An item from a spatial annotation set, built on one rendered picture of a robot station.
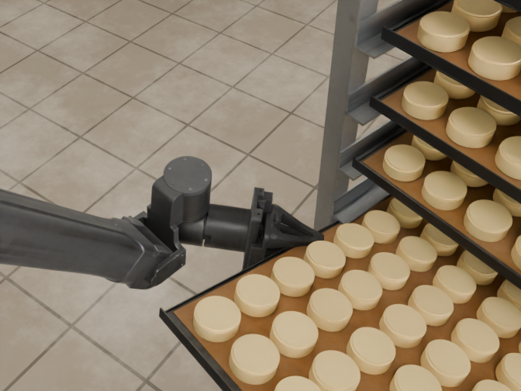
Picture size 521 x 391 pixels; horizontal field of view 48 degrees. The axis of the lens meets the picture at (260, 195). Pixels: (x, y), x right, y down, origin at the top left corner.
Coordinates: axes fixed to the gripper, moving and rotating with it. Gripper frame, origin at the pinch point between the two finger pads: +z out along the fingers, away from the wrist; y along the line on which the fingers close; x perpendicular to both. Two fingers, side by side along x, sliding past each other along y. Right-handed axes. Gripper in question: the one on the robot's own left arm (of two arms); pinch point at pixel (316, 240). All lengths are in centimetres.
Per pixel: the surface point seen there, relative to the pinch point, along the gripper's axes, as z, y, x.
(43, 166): -85, 90, -117
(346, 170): 2.0, -9.2, -3.6
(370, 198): 7.5, -1.5, -8.4
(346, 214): 4.0, -0.6, -5.4
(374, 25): 0.5, -28.7, -2.7
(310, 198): 15, 79, -107
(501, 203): 19.4, -11.8, 2.2
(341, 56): -2.1, -24.7, -2.8
